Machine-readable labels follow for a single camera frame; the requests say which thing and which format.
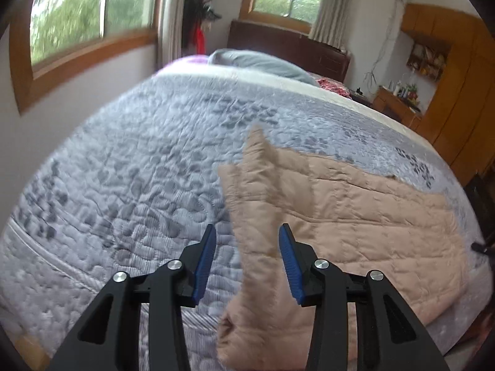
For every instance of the wooden nightstand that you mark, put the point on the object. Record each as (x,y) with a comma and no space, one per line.
(361,98)

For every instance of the dark wooden headboard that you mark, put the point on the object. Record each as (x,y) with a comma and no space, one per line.
(290,46)

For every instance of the large wooden framed window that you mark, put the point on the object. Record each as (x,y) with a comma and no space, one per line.
(77,15)

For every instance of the wooden desk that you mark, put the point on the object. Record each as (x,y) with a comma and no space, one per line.
(394,108)

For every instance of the tan quilted coat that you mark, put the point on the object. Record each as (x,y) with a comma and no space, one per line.
(348,220)

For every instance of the plain beige curtain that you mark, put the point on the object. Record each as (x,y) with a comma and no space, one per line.
(168,15)

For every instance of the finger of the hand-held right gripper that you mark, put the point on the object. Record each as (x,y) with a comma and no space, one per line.
(481,247)

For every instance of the cardboard box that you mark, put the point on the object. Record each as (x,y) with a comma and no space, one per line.
(29,349)

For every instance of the red hanging bag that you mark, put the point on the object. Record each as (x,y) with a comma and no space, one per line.
(199,40)

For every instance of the striped cap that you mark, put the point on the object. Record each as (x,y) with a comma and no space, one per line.
(210,13)

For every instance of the wooden wardrobe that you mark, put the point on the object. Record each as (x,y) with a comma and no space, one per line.
(460,85)

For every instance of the grey pillow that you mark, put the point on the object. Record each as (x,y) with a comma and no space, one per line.
(255,62)

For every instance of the black hanging garment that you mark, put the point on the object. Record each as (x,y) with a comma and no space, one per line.
(190,19)

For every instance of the striped beige curtain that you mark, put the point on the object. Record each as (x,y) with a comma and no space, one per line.
(332,7)

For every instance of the white bottle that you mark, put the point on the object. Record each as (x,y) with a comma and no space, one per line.
(400,89)

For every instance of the wooden wall shelf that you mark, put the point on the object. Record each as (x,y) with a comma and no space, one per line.
(427,62)

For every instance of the grey quilted bedspread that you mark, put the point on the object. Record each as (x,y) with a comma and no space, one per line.
(135,181)

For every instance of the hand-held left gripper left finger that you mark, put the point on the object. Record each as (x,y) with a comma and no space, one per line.
(203,264)

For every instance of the red patterned cloth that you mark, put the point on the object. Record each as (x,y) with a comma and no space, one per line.
(332,87)

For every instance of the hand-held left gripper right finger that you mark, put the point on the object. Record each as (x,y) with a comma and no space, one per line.
(290,266)

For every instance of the small potted plant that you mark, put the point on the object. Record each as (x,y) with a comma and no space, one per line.
(413,92)

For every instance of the purple pillow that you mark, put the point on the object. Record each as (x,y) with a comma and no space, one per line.
(185,63)

